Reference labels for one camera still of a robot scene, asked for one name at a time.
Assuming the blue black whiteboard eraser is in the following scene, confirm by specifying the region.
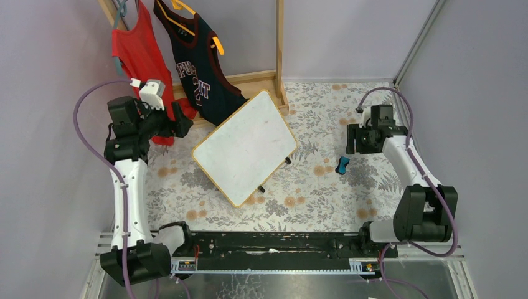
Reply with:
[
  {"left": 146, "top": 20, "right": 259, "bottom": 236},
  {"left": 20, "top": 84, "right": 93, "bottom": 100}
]
[{"left": 334, "top": 156, "right": 350, "bottom": 175}]

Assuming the yellow framed whiteboard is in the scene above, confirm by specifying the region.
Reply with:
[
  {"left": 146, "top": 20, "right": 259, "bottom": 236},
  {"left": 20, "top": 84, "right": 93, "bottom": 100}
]
[{"left": 191, "top": 90, "right": 298, "bottom": 207}]

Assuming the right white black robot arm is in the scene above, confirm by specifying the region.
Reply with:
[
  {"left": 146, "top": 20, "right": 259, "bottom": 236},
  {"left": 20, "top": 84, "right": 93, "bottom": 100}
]
[{"left": 346, "top": 105, "right": 458, "bottom": 254}]

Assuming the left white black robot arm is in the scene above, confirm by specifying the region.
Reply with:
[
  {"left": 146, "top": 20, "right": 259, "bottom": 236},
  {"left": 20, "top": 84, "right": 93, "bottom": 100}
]
[{"left": 100, "top": 96, "right": 193, "bottom": 287}]

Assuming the navy basketball jersey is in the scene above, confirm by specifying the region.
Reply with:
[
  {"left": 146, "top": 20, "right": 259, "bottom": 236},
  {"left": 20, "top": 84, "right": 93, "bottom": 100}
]
[{"left": 153, "top": 1, "right": 247, "bottom": 126}]

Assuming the floral table mat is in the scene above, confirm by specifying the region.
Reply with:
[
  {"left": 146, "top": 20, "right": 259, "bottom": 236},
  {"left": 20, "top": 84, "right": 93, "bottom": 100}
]
[{"left": 146, "top": 83, "right": 403, "bottom": 232}]

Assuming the red sleeveless shirt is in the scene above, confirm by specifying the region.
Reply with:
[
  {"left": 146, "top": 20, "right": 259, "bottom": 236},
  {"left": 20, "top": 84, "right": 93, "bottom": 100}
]
[{"left": 117, "top": 1, "right": 197, "bottom": 120}]

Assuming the wooden clothes rack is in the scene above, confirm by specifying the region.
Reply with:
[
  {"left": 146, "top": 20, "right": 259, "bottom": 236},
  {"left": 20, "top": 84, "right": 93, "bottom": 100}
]
[{"left": 98, "top": 0, "right": 289, "bottom": 127}]

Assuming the grey blue clothes hanger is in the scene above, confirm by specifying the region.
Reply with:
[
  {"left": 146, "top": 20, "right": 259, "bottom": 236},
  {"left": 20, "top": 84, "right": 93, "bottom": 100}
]
[{"left": 112, "top": 0, "right": 128, "bottom": 77}]

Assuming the yellow clothes hanger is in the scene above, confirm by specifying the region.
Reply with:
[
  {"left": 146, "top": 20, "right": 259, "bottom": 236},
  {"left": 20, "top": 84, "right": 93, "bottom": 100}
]
[{"left": 156, "top": 0, "right": 225, "bottom": 56}]

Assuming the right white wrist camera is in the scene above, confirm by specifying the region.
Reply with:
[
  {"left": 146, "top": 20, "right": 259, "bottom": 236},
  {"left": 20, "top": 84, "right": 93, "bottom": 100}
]
[{"left": 356, "top": 107, "right": 372, "bottom": 128}]

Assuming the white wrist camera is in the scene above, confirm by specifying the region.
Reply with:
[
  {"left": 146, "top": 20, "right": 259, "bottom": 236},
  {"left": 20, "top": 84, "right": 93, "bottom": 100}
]
[
  {"left": 356, "top": 107, "right": 372, "bottom": 128},
  {"left": 130, "top": 78, "right": 165, "bottom": 111}
]

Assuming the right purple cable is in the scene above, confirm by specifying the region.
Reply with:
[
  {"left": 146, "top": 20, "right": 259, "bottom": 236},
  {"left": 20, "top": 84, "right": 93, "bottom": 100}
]
[{"left": 355, "top": 87, "right": 460, "bottom": 299}]

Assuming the purple cable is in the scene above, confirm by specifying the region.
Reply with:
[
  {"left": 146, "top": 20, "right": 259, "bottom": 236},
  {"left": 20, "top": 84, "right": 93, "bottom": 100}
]
[
  {"left": 73, "top": 79, "right": 192, "bottom": 299},
  {"left": 355, "top": 87, "right": 460, "bottom": 299}
]

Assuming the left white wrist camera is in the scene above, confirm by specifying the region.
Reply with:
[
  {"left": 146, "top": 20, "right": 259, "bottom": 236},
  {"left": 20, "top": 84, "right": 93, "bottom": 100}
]
[{"left": 130, "top": 78, "right": 165, "bottom": 111}]

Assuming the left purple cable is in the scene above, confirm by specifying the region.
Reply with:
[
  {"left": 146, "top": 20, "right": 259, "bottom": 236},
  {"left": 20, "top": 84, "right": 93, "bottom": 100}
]
[{"left": 73, "top": 79, "right": 192, "bottom": 299}]

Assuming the whiteboard wire stand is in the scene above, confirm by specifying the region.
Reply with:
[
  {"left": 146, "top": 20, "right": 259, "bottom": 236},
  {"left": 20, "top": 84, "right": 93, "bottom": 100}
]
[{"left": 258, "top": 156, "right": 292, "bottom": 193}]

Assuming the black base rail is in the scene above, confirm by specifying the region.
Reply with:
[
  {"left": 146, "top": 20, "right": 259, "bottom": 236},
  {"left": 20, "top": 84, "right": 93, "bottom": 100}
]
[{"left": 171, "top": 232, "right": 398, "bottom": 276}]

